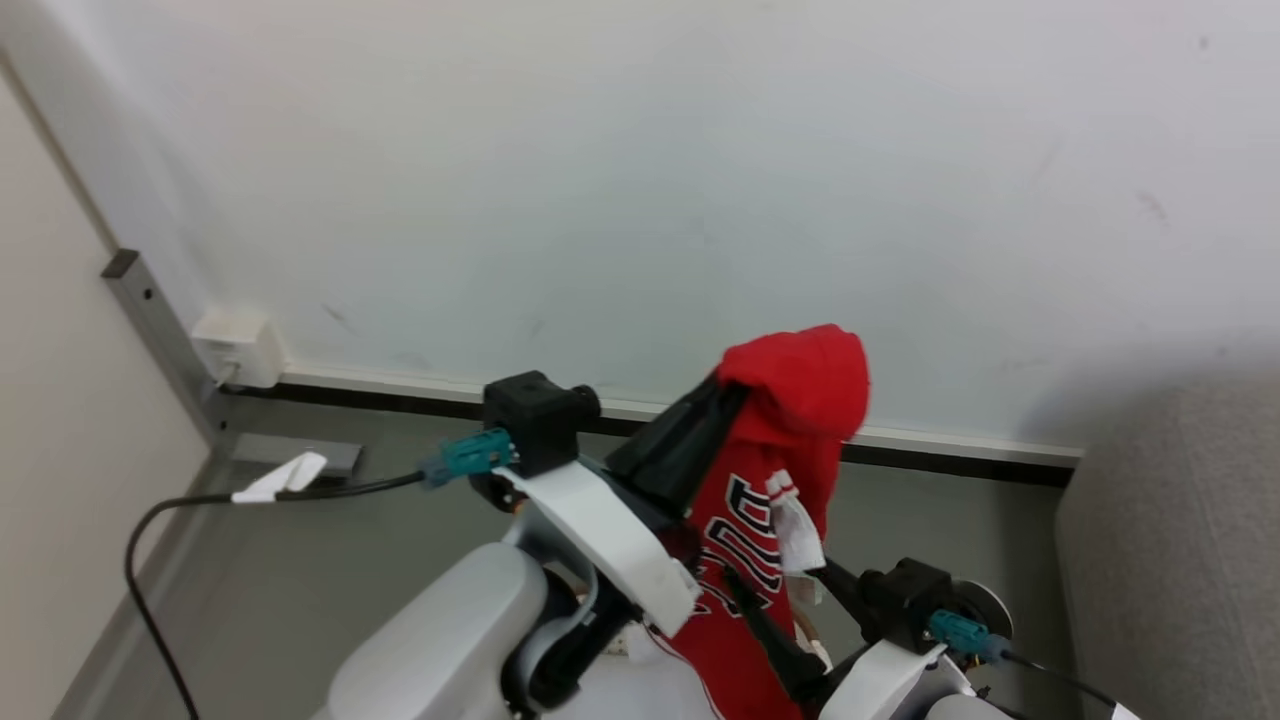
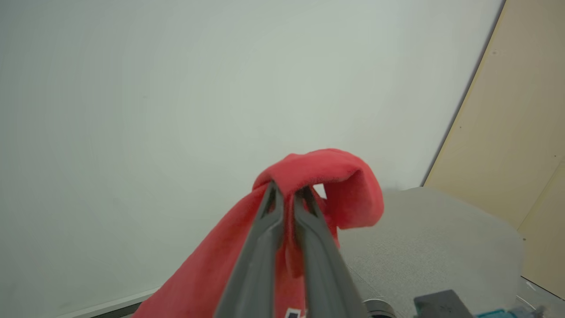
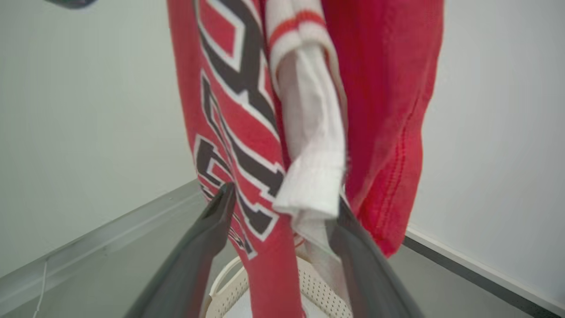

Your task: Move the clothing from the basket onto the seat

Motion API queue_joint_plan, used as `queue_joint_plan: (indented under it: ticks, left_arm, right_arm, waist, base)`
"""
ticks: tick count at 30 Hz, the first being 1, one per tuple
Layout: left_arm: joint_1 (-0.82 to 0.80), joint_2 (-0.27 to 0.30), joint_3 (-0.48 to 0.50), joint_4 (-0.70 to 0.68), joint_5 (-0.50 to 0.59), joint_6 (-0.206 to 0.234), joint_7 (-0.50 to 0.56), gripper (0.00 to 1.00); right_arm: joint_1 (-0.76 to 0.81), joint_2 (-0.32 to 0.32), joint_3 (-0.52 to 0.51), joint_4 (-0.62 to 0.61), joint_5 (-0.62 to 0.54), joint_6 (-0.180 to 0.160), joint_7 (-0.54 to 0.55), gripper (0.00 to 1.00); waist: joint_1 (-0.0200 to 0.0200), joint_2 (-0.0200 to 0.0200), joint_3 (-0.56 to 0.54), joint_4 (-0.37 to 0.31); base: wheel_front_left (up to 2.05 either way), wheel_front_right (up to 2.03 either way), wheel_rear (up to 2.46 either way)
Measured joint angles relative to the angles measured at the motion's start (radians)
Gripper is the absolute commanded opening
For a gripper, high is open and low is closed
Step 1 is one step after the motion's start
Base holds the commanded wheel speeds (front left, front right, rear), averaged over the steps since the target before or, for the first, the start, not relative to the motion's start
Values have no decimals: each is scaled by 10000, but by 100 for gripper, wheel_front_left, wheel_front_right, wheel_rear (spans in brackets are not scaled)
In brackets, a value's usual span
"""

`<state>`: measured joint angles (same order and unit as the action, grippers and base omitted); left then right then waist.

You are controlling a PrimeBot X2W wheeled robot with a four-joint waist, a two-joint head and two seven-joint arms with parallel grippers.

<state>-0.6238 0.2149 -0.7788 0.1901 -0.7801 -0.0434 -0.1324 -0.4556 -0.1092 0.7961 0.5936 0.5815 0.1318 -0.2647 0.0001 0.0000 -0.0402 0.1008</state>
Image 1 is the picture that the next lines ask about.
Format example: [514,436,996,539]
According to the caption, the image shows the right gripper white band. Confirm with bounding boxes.
[724,558,976,720]

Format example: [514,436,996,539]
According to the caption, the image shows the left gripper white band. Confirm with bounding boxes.
[495,375,749,638]

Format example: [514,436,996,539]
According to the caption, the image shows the red basketball jersey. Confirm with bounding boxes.
[640,323,872,720]

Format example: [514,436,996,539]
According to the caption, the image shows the white and black baseboard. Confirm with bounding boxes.
[225,362,1086,489]

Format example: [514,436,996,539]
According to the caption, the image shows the grey fabric sofa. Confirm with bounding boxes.
[1053,355,1280,720]

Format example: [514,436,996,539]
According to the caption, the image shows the teal right cable connector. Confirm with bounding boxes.
[928,610,1013,668]

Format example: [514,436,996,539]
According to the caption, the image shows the teal cable connector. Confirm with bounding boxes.
[420,428,518,489]
[928,610,1013,668]

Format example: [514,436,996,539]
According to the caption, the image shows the teal left cable connector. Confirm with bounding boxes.
[420,428,518,489]

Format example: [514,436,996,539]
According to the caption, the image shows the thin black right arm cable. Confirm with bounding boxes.
[1000,648,1141,720]

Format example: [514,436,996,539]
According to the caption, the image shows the black cable with white tag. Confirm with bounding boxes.
[124,452,426,720]

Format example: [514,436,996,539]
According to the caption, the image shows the grey metal post foot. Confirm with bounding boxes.
[228,432,363,479]

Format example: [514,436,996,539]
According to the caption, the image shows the white wall power adapter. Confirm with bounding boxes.
[190,308,287,390]

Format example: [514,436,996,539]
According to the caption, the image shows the grey metal partition post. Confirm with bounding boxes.
[101,249,236,448]

